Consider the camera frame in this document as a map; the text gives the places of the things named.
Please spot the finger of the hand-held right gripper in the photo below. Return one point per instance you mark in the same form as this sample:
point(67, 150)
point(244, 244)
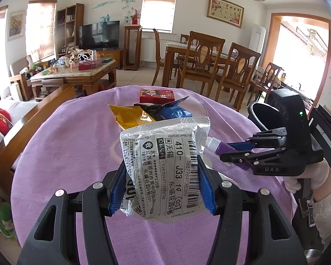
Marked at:
point(270, 138)
point(248, 156)

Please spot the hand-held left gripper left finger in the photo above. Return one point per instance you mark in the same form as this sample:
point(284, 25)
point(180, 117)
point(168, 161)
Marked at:
point(117, 193)

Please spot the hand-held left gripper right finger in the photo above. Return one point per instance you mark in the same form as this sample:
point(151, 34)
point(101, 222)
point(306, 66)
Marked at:
point(208, 193)

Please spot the black trash bin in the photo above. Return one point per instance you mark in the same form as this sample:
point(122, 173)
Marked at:
point(262, 118)

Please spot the purple bottle with white cap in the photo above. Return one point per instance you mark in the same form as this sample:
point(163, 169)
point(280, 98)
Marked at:
point(219, 146)

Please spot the silver shipping bag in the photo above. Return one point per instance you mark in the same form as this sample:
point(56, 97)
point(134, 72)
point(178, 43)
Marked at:
point(165, 157)

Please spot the yellow foil packet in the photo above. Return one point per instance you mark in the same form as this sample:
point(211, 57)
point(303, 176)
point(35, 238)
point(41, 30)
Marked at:
point(127, 116)

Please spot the red cardboard box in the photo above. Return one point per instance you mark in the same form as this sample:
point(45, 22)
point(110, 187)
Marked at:
point(154, 95)

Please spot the person's right hand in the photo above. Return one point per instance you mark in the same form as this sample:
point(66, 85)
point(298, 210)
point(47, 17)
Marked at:
point(317, 176)

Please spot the black chair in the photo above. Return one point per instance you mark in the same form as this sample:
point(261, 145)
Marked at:
point(325, 132)

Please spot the wooden dining chair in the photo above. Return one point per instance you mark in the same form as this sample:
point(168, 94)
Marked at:
point(245, 51)
point(207, 37)
point(267, 73)
point(157, 49)

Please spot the purple tablecloth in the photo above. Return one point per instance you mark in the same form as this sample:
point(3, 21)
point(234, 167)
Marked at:
point(71, 143)

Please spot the white standing air conditioner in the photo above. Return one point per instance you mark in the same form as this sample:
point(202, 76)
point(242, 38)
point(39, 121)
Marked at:
point(258, 37)

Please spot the blue and black packet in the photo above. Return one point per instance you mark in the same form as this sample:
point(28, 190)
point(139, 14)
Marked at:
point(171, 113)

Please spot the green plastic basin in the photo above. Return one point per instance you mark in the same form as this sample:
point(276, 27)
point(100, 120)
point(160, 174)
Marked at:
point(5, 218)

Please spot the wooden coffee table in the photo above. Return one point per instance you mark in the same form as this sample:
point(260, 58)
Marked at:
point(80, 77)

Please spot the framed flower picture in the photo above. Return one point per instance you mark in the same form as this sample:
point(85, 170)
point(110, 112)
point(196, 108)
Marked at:
point(224, 11)

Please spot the wooden dining table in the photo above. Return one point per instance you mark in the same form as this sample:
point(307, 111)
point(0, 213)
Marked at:
point(171, 55)

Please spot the wooden television stand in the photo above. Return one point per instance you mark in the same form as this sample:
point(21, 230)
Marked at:
point(113, 56)

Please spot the white radiator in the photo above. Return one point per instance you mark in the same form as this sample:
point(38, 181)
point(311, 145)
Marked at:
point(147, 49)

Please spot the flat screen television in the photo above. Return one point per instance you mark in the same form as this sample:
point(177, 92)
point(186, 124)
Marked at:
point(99, 34)

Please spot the wooden armchair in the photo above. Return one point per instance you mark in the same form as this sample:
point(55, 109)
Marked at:
point(18, 66)

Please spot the tall wooden plant stand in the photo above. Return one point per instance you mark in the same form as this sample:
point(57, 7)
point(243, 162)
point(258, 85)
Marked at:
point(133, 27)

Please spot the narrow window with blind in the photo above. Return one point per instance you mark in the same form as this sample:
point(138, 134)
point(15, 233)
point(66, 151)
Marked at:
point(160, 8)

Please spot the red vase with flowers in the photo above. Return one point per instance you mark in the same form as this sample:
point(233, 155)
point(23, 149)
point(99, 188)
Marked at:
point(134, 20)

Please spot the wide window with striped blind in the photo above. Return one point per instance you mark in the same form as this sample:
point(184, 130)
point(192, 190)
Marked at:
point(41, 30)

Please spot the wooden bookshelf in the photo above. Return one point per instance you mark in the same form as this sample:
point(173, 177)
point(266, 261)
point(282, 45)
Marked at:
point(77, 13)

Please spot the framed sunflower picture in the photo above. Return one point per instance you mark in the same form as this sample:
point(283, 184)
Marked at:
point(15, 26)

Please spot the wooden frame sofa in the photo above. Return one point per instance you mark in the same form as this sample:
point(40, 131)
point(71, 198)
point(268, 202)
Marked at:
point(30, 121)

